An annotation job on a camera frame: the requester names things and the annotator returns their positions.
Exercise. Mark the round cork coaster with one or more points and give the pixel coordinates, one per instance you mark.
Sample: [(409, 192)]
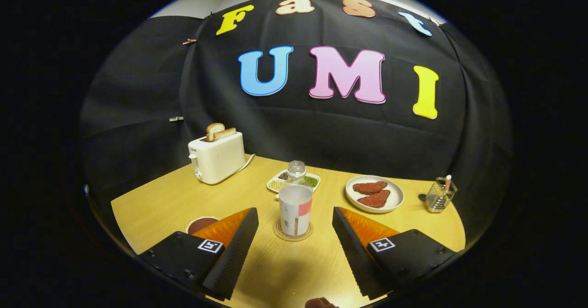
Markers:
[(278, 232)]

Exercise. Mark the cream toaster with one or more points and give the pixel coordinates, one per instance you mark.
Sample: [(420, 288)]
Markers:
[(218, 161)]

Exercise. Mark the round white plate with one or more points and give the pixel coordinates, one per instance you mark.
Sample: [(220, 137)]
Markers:
[(395, 198)]

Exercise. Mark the wooden table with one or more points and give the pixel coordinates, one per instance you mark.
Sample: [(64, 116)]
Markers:
[(285, 271)]

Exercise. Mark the small red clip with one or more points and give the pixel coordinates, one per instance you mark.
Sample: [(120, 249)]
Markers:
[(189, 41)]

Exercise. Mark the reddish meat patty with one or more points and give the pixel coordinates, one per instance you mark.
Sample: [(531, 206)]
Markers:
[(370, 187), (375, 200)]

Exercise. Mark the cream faceted cup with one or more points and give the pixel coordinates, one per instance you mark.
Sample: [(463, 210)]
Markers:
[(200, 224)]

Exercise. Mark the white divided seasoning tray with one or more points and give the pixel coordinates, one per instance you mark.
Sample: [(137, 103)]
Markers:
[(274, 184)]

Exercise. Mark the clear juice bottle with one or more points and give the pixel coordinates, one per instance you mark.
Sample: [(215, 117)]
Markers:
[(295, 207)]

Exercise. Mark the toast slice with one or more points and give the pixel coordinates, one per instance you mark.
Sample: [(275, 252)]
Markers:
[(213, 130), (226, 134)]

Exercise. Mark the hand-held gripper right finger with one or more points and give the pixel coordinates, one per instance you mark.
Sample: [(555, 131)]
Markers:
[(353, 257)]

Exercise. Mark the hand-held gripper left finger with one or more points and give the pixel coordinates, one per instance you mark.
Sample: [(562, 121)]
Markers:
[(236, 257)]

